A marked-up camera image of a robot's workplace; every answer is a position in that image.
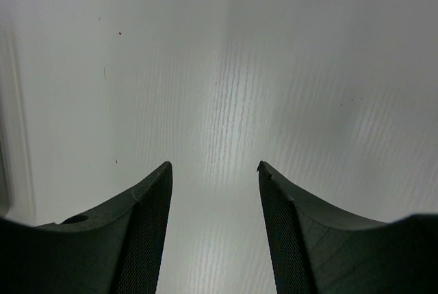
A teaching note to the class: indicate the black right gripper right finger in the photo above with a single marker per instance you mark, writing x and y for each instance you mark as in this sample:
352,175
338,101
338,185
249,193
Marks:
316,247

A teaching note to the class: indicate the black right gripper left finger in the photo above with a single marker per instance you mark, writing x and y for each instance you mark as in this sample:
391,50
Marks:
115,247

